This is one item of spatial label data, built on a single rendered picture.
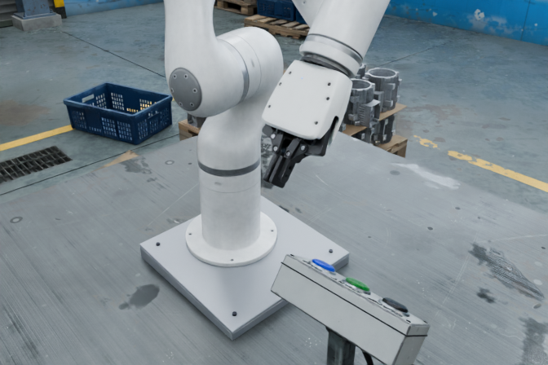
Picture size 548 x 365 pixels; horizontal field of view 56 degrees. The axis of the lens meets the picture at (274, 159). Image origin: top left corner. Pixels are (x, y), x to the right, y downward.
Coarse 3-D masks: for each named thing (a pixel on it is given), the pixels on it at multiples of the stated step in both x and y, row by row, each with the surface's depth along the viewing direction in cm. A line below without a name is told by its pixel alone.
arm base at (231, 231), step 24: (216, 192) 95; (240, 192) 95; (216, 216) 98; (240, 216) 98; (264, 216) 112; (192, 240) 104; (216, 240) 101; (240, 240) 101; (264, 240) 105; (216, 264) 99; (240, 264) 99
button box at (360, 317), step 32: (288, 256) 62; (288, 288) 61; (320, 288) 58; (352, 288) 57; (320, 320) 57; (352, 320) 55; (384, 320) 54; (416, 320) 56; (384, 352) 53; (416, 352) 56
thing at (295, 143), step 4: (296, 136) 69; (292, 140) 69; (296, 140) 68; (300, 140) 68; (304, 140) 71; (308, 140) 70; (312, 140) 70; (292, 144) 69; (296, 144) 68; (308, 144) 70; (288, 148) 69; (292, 148) 68; (296, 148) 68; (288, 152) 69; (292, 152) 68; (288, 156) 69; (292, 156) 68
